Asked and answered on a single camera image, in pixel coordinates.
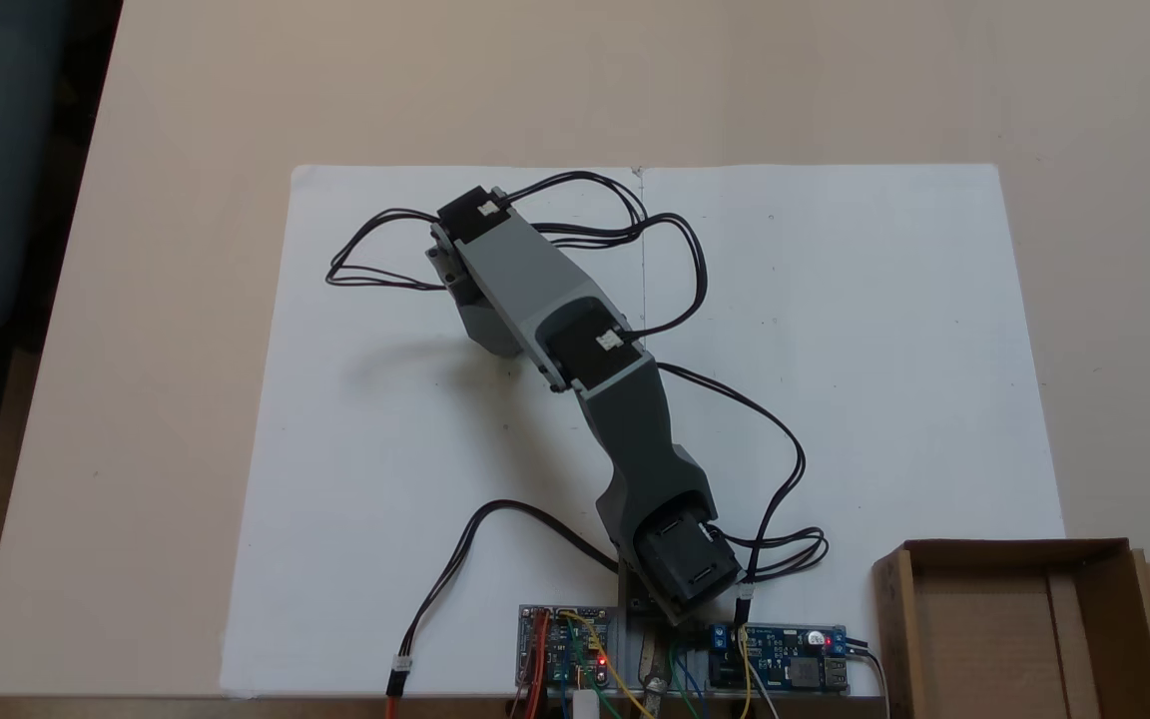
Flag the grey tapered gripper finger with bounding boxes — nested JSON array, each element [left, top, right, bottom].
[[457, 296, 527, 359]]

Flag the white paper sheet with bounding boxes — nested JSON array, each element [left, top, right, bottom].
[[219, 163, 1067, 700]]

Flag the circuit board with red LED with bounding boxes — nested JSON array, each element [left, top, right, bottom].
[[517, 603, 628, 692]]

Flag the blue circuit board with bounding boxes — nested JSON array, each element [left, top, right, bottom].
[[707, 623, 852, 696]]

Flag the brown cardboard box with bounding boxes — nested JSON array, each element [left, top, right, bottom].
[[871, 537, 1150, 719]]

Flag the black gripper motor cable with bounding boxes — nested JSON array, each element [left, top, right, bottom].
[[324, 207, 482, 294]]

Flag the black wrist motor cable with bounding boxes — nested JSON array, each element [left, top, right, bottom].
[[499, 171, 709, 340]]

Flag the black power cable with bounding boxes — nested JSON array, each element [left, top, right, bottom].
[[383, 498, 628, 719]]

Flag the black elbow motor cable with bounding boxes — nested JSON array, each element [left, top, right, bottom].
[[655, 361, 809, 602]]

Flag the orange wires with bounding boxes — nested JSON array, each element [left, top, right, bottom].
[[523, 611, 552, 719]]

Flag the yellow wire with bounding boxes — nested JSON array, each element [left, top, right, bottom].
[[559, 609, 656, 719]]

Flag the black shoulder motor cable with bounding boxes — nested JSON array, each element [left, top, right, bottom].
[[715, 526, 830, 586]]

